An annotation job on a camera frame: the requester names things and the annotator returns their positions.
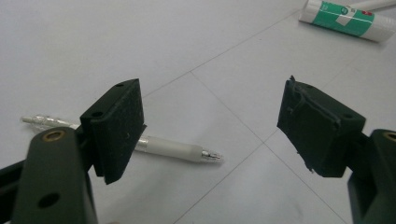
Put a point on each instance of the clear pen with white grip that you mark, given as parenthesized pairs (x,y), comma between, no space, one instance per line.
(174,148)

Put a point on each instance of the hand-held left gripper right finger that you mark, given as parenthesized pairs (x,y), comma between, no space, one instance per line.
(317,137)

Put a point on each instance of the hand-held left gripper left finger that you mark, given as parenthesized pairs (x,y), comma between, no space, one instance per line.
(116,130)

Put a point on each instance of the white and green glue stick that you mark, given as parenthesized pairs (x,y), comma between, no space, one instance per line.
(342,18)

